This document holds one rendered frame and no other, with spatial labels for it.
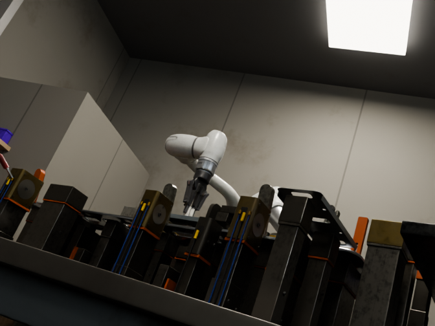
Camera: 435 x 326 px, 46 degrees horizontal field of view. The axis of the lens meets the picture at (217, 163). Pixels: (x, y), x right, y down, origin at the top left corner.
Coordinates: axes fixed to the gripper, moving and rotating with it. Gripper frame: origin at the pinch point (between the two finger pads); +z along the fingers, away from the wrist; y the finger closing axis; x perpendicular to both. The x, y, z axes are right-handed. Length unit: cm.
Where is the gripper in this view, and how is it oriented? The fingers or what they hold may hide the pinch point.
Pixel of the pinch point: (187, 215)
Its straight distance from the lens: 216.6
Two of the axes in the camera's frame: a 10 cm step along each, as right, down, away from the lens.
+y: -5.9, -5.1, -6.3
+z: -3.3, 8.6, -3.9
